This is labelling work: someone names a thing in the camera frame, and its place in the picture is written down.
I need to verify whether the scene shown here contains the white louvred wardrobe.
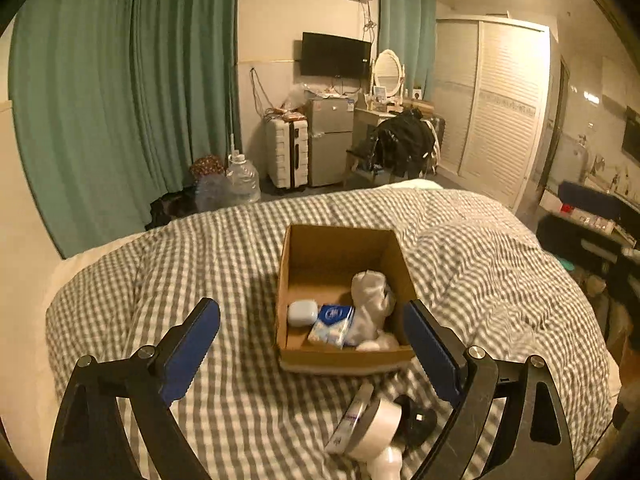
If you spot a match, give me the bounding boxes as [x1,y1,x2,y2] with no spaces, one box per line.
[435,17,553,211]

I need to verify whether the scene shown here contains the grey crumpled cloth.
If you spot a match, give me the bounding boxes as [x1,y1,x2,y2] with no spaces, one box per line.
[345,270,398,346]

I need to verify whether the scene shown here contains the blue tissue packet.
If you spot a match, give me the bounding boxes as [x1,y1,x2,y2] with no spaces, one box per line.
[307,304,356,350]

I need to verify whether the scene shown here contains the hanging wall cables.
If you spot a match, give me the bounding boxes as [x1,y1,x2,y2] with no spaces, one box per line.
[249,66,272,117]

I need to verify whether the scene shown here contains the clear plastic bag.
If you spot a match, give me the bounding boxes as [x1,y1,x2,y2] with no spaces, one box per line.
[286,84,313,112]

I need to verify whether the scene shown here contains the white suitcase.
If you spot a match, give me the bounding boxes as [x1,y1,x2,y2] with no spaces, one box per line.
[265,117,309,192]

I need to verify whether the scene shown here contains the white cosmetic tube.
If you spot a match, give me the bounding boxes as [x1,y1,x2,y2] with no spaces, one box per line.
[325,382,376,456]

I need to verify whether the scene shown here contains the white oval mirror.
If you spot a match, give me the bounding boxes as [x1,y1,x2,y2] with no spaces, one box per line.
[371,49,407,101]

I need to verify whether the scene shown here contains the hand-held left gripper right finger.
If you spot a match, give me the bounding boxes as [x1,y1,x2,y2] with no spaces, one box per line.
[402,299,576,480]

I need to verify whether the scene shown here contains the bluish clear water jug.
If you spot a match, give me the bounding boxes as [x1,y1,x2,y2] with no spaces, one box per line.
[195,175,232,213]

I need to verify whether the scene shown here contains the white roll of tape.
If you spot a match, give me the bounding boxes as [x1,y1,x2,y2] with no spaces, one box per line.
[347,397,406,480]

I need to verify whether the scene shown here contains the brown cardboard box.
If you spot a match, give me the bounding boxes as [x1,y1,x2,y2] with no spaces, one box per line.
[275,224,418,373]

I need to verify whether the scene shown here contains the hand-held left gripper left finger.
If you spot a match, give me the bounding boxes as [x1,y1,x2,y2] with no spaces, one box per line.
[47,297,222,480]

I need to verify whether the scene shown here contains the white dressing table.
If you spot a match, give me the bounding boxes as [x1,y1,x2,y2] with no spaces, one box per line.
[354,102,407,153]

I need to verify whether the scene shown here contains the large clear water jug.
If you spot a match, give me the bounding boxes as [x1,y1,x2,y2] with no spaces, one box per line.
[225,153,262,206]

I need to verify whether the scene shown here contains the white round pad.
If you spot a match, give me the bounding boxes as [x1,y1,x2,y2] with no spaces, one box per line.
[356,332,401,352]

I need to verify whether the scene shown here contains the dark wall picture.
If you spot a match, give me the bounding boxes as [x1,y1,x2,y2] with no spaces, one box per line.
[621,106,640,154]

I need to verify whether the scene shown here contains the black side desk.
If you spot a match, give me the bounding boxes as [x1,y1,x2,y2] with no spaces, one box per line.
[536,210,640,301]

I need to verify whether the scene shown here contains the black bag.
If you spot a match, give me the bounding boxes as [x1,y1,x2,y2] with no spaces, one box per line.
[149,189,198,231]

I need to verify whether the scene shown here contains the white earbuds case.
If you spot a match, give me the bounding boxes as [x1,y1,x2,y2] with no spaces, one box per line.
[287,300,319,328]

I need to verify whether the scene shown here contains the black wall television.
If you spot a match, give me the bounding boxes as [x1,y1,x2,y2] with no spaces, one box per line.
[301,32,372,80]

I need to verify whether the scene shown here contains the dark blue box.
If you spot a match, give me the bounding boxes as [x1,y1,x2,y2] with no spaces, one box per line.
[557,180,627,222]

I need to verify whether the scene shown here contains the black plug adapter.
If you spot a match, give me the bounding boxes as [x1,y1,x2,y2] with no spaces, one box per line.
[395,395,438,448]

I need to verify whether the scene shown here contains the black clothes pile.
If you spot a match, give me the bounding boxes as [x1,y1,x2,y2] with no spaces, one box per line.
[367,107,440,175]

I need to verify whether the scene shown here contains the silver small fridge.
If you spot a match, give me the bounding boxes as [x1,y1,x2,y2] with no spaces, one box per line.
[306,96,356,188]

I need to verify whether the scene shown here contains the grey checked blanket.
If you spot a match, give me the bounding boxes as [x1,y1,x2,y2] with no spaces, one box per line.
[45,187,613,480]

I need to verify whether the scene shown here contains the floral fabric bag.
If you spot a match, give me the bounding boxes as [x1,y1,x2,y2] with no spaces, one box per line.
[190,155,224,181]

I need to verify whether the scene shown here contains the wide green curtain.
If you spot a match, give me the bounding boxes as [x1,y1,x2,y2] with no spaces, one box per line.
[9,0,240,260]

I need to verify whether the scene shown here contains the narrow green curtain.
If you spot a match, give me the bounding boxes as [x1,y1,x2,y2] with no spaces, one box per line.
[377,0,438,106]

